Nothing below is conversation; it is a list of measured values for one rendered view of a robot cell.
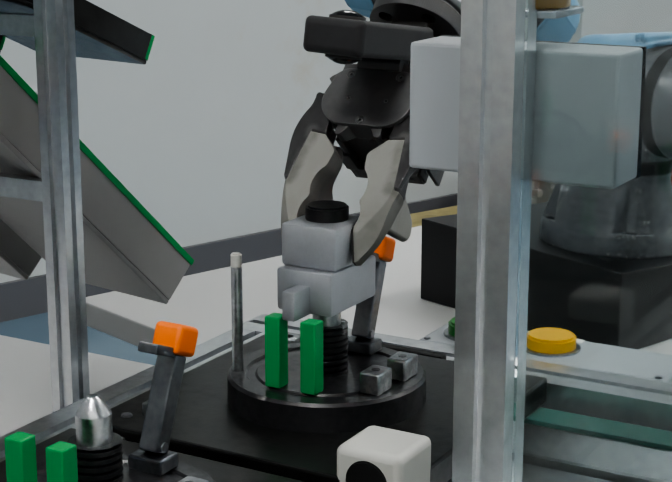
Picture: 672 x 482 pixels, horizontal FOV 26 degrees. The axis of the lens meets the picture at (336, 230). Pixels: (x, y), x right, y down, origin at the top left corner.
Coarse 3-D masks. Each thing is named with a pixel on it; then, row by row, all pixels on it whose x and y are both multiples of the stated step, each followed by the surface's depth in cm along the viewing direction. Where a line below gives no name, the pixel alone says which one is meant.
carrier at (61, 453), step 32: (96, 416) 79; (32, 448) 77; (64, 448) 75; (96, 448) 79; (128, 448) 94; (0, 480) 84; (32, 480) 77; (64, 480) 75; (96, 480) 79; (128, 480) 84; (160, 480) 84; (192, 480) 80; (224, 480) 89; (256, 480) 89; (288, 480) 89
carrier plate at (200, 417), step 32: (192, 384) 106; (224, 384) 106; (448, 384) 106; (128, 416) 99; (192, 416) 99; (224, 416) 99; (416, 416) 99; (448, 416) 99; (192, 448) 95; (224, 448) 94; (256, 448) 94; (288, 448) 94; (320, 448) 94; (448, 448) 94; (320, 480) 90; (448, 480) 94
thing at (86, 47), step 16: (0, 0) 104; (16, 0) 103; (32, 0) 104; (80, 0) 107; (80, 16) 108; (96, 16) 109; (112, 16) 110; (80, 32) 108; (96, 32) 109; (112, 32) 110; (128, 32) 112; (144, 32) 113; (32, 48) 120; (80, 48) 114; (96, 48) 112; (112, 48) 111; (128, 48) 112; (144, 48) 113; (144, 64) 113
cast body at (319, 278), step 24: (312, 216) 99; (336, 216) 99; (288, 240) 99; (312, 240) 98; (336, 240) 97; (288, 264) 99; (312, 264) 98; (336, 264) 98; (288, 288) 99; (312, 288) 98; (336, 288) 98; (360, 288) 101; (288, 312) 97; (312, 312) 98; (336, 312) 98
